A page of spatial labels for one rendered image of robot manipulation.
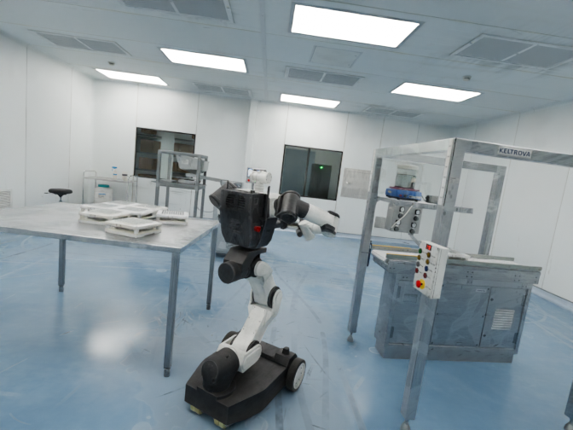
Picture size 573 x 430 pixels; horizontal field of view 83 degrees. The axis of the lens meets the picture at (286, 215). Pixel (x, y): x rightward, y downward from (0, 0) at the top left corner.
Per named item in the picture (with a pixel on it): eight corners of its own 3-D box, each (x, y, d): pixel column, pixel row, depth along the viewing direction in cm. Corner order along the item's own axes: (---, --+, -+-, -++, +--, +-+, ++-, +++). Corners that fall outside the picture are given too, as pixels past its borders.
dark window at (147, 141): (133, 176, 735) (136, 126, 721) (133, 176, 736) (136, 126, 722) (192, 183, 744) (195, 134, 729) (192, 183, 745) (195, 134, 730)
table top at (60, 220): (-68, 223, 193) (-69, 217, 192) (62, 206, 302) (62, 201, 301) (180, 253, 192) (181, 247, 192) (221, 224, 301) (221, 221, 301)
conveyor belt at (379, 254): (384, 264, 241) (384, 258, 240) (370, 255, 266) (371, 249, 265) (541, 276, 260) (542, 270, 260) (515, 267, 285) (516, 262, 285)
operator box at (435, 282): (430, 299, 159) (439, 247, 155) (412, 286, 175) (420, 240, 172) (441, 299, 160) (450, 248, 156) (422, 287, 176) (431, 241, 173)
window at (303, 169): (278, 194, 757) (284, 144, 742) (278, 194, 759) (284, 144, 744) (336, 200, 766) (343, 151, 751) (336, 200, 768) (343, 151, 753)
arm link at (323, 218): (346, 214, 178) (312, 198, 171) (341, 235, 174) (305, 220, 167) (335, 217, 188) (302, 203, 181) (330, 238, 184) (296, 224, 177)
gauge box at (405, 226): (390, 231, 232) (395, 204, 230) (384, 229, 243) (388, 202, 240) (418, 234, 236) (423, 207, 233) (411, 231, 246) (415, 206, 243)
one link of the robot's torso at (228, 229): (257, 258, 160) (265, 186, 155) (205, 243, 175) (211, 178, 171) (286, 248, 186) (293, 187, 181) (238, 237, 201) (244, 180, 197)
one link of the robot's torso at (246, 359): (241, 377, 180) (244, 355, 178) (214, 363, 189) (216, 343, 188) (262, 360, 198) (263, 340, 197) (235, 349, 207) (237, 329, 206)
